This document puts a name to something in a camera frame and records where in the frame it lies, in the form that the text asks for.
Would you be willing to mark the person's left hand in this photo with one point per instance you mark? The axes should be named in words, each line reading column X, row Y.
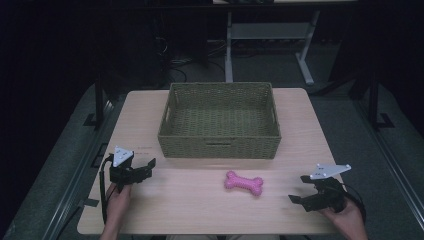
column 117, row 204

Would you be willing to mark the person's right hand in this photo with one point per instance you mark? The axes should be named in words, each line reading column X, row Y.
column 348, row 221

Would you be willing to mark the white metal desk frame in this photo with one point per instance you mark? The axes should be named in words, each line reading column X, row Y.
column 266, row 31

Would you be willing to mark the green woven basket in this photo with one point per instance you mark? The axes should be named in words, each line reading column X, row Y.
column 220, row 126

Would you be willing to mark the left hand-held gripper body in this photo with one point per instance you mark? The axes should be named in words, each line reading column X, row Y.
column 121, row 175

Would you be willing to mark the aluminium floor rail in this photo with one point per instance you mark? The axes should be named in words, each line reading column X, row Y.
column 78, row 173
column 393, row 166

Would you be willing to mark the pink bone-shaped toy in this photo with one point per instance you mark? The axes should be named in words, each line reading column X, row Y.
column 243, row 183

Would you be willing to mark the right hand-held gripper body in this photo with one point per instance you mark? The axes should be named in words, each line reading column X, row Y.
column 328, row 186

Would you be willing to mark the black metal stand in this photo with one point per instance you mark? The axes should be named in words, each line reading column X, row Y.
column 375, row 103
column 99, row 103

